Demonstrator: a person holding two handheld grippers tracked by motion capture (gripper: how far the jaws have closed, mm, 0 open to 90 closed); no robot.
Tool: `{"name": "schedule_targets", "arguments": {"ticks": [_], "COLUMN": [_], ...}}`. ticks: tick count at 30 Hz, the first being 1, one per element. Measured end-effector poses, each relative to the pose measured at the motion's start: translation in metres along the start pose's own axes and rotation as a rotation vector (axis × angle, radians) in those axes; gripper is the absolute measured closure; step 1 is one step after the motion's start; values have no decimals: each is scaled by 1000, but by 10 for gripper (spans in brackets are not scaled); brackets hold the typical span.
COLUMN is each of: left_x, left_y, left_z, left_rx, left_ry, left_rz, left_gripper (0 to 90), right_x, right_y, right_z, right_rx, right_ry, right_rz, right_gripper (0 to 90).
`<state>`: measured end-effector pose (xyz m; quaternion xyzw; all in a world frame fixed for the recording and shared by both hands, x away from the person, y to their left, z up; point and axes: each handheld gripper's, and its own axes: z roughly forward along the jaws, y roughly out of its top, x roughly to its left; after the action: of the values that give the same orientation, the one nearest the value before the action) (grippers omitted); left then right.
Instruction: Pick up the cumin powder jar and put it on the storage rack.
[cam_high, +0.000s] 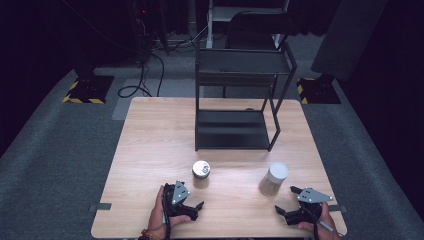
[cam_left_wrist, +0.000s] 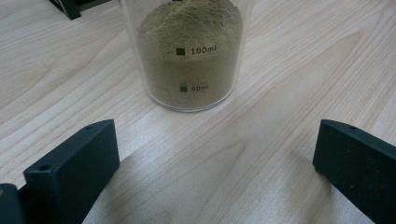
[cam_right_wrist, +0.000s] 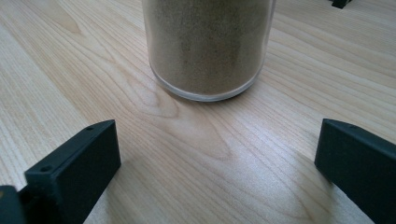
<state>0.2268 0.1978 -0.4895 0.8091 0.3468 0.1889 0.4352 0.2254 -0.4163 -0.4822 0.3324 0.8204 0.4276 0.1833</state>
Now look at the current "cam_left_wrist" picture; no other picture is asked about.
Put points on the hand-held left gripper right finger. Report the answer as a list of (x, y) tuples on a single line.
[(361, 168)]

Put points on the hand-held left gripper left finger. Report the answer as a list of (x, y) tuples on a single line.
[(71, 174)]

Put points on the clear powder jar white lid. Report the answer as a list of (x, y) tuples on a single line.
[(186, 68)]

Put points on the black metal shelf rack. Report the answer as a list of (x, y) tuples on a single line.
[(70, 9)]

